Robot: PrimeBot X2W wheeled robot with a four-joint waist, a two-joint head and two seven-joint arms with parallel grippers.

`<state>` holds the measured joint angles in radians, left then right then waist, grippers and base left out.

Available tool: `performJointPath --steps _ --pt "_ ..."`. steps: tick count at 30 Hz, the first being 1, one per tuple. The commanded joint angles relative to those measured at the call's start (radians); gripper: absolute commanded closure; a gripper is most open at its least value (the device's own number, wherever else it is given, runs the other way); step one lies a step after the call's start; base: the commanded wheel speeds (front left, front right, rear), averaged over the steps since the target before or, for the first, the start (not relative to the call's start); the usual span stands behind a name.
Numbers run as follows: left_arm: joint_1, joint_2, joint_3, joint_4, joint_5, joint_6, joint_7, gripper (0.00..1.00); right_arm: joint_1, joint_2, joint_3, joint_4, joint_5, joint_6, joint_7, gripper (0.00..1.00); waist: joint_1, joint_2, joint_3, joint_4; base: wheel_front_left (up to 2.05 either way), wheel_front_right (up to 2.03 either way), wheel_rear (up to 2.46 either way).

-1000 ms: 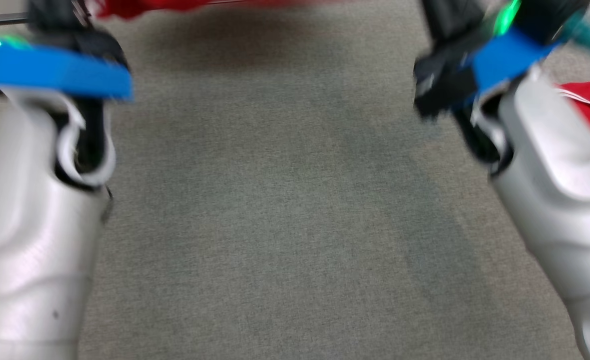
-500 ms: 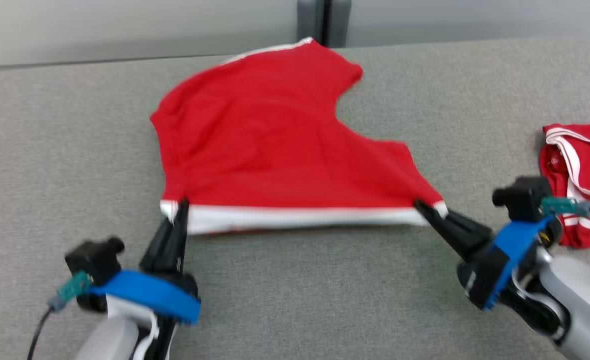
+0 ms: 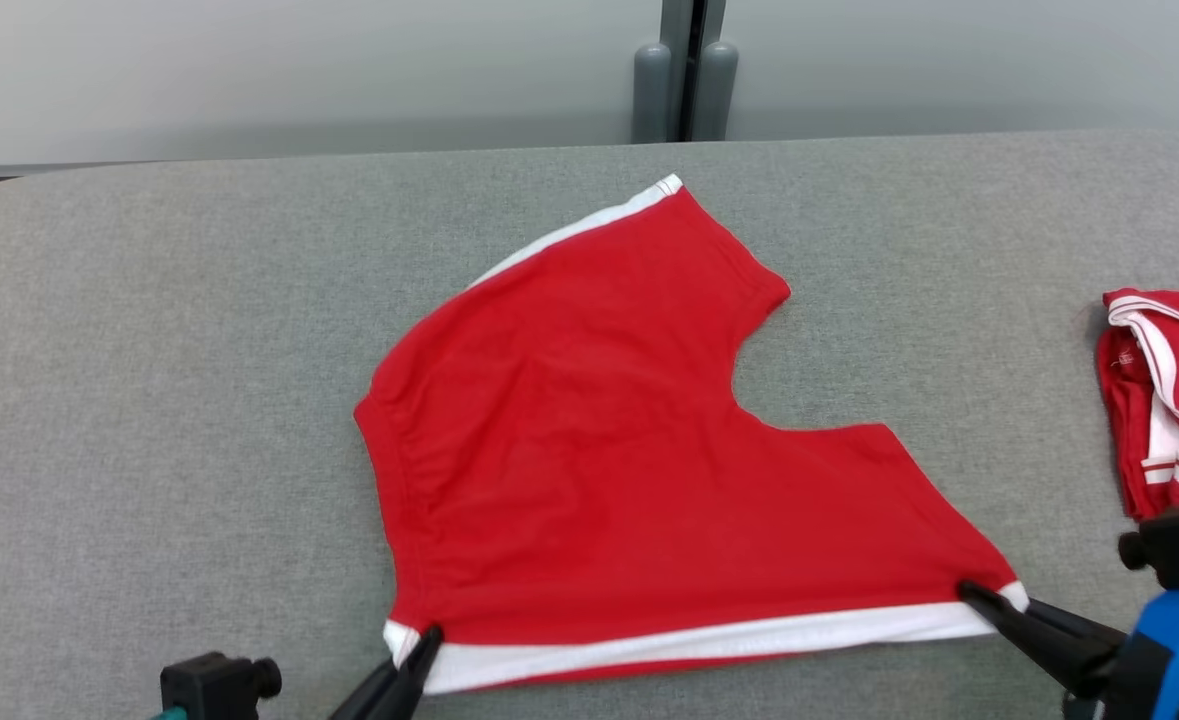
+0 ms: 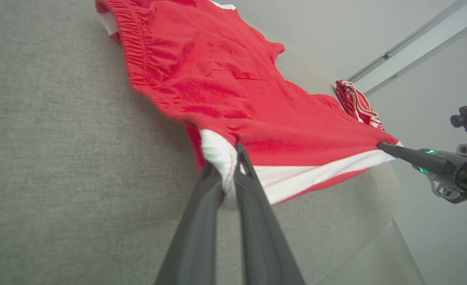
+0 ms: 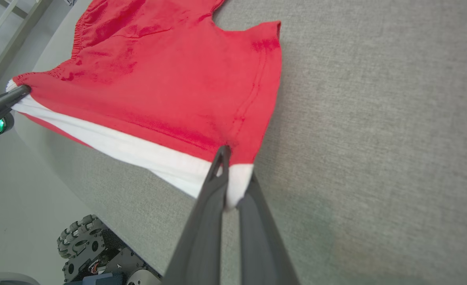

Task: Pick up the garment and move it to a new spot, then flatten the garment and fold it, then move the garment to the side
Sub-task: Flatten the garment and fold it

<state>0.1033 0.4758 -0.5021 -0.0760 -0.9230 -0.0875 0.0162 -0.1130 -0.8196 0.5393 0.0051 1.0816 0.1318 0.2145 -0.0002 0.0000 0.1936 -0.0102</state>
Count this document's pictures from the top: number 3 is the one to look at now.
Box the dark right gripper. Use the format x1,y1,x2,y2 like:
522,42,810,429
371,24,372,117
958,582,1150,720

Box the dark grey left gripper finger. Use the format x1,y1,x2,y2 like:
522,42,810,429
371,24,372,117
329,652,408,720
381,626,445,720

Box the red jersey with white trim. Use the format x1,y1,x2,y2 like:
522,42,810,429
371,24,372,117
1094,288,1179,523

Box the red shorts with white stripes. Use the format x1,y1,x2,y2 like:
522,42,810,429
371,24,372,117
352,175,1032,696

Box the grey partition post with feet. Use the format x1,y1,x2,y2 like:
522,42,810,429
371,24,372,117
633,0,740,143

